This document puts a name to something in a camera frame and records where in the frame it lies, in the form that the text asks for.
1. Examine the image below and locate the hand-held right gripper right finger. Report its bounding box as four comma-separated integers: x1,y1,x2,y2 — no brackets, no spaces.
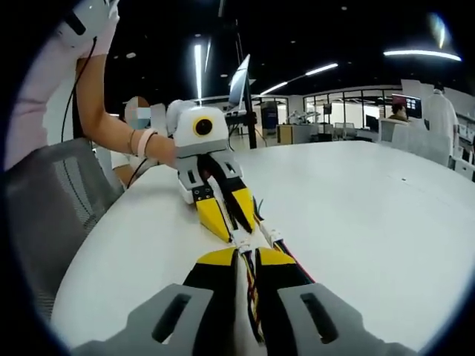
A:
255,245,416,356

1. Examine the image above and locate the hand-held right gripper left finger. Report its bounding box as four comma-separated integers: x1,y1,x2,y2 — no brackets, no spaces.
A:
73,246,241,356

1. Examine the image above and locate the black device cable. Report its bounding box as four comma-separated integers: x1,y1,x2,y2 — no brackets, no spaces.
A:
61,36,98,144

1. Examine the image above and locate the ceiling light strip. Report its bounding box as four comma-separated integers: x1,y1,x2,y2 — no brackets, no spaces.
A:
194,43,204,102
258,62,340,96
383,49,464,63

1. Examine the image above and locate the JST connector with long wires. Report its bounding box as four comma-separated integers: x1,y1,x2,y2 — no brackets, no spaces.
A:
236,243,271,349
258,220,317,286

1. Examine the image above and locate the grey mesh office chair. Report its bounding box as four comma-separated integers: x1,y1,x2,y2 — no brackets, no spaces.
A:
2,138,126,324

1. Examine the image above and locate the person's left hand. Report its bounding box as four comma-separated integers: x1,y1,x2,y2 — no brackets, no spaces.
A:
149,133,179,168

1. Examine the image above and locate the wooden cabinet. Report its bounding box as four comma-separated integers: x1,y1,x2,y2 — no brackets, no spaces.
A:
275,123,297,145

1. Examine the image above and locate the white worn chest device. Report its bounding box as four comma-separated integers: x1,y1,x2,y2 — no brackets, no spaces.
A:
58,0,120,50

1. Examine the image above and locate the wall monitor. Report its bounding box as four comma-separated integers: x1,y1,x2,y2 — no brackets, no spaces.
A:
392,93,423,116

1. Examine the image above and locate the wrist bracelet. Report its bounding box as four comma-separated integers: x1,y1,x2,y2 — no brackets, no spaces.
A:
127,127,160,159

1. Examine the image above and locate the monitor on black stand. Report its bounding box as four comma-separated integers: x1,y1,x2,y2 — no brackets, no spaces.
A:
226,0,260,150

